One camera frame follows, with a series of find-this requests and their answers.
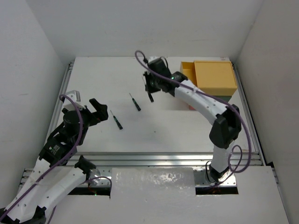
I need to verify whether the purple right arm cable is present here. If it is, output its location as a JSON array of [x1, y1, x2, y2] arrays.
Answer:
[[135, 50, 252, 187]]

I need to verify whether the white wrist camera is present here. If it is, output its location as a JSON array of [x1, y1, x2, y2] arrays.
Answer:
[[59, 90, 85, 111], [147, 56, 162, 64]]

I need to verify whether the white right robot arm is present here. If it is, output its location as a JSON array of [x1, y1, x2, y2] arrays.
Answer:
[[143, 71, 242, 182]]

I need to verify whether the yellow top drawer box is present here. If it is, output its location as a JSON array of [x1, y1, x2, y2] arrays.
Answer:
[[180, 61, 237, 97]]

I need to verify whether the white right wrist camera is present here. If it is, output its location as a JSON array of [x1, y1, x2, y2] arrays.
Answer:
[[147, 56, 162, 64]]

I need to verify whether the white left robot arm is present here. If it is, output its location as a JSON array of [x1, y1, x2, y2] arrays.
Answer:
[[0, 95, 108, 224]]

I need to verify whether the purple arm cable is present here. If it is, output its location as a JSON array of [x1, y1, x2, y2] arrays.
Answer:
[[0, 94, 113, 224], [135, 50, 252, 187]]

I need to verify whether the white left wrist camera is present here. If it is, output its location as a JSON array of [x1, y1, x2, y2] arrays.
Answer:
[[59, 90, 85, 111]]

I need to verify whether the green drawer box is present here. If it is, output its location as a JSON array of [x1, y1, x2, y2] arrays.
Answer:
[[216, 96, 232, 102]]

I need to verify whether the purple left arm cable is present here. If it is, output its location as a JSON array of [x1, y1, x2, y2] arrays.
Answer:
[[0, 94, 113, 224]]

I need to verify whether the aluminium frame rail front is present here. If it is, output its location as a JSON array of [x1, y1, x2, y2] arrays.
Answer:
[[39, 152, 264, 168]]

